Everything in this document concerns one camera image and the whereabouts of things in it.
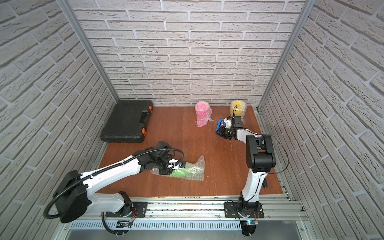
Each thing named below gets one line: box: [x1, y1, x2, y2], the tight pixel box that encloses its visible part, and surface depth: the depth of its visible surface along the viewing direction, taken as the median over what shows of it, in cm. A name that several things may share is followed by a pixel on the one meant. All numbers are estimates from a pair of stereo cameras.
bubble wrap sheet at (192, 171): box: [150, 155, 205, 181], surface depth 81 cm
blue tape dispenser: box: [216, 118, 226, 132], surface depth 106 cm
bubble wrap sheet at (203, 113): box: [194, 100, 215, 127], surface depth 100 cm
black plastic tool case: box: [100, 99, 154, 143], surface depth 100 cm
